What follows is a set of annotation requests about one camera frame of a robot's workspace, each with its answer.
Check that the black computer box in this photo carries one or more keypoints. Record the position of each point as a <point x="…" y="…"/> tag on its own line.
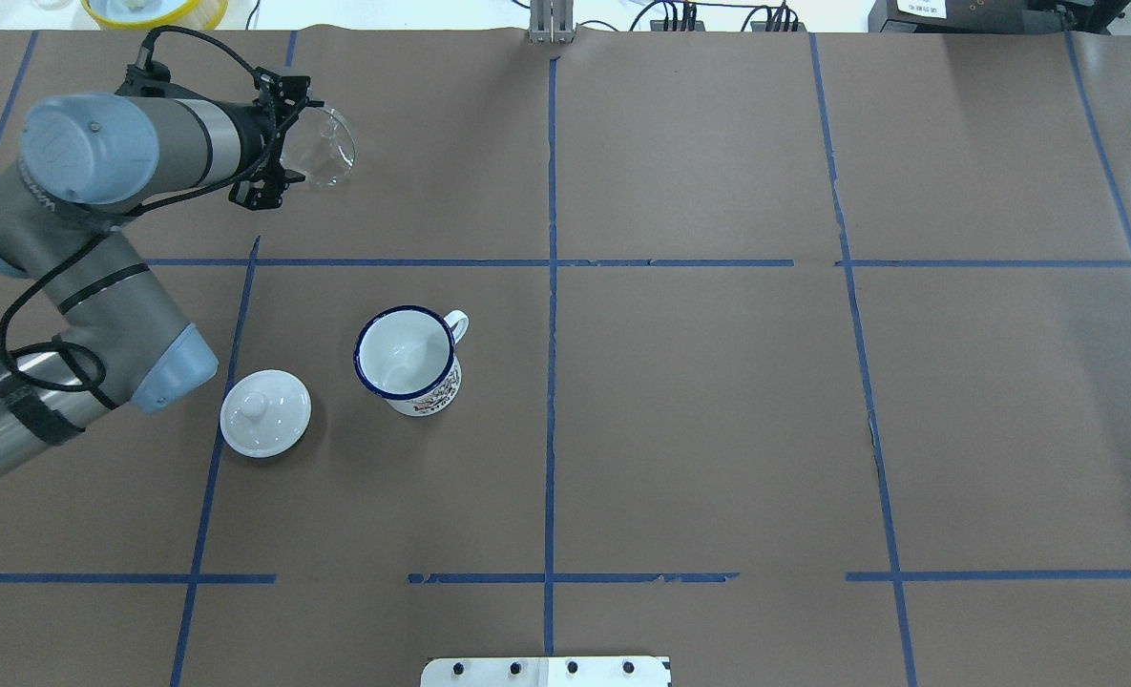
<point x="993" y="17"/>

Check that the white cup lid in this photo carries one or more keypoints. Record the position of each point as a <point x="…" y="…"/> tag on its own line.
<point x="265" y="414"/>

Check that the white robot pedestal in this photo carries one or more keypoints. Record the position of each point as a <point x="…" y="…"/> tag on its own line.
<point x="548" y="671"/>

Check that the yellow tape roll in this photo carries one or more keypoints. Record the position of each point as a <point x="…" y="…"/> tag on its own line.
<point x="145" y="15"/>

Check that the white enamel mug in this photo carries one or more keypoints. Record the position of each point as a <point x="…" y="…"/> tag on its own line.
<point x="407" y="356"/>

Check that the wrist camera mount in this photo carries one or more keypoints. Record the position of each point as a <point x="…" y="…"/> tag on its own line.
<point x="282" y="96"/>

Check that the aluminium frame post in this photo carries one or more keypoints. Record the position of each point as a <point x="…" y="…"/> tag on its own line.
<point x="551" y="21"/>

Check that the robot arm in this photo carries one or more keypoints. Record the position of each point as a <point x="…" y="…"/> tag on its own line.
<point x="87" y="162"/>

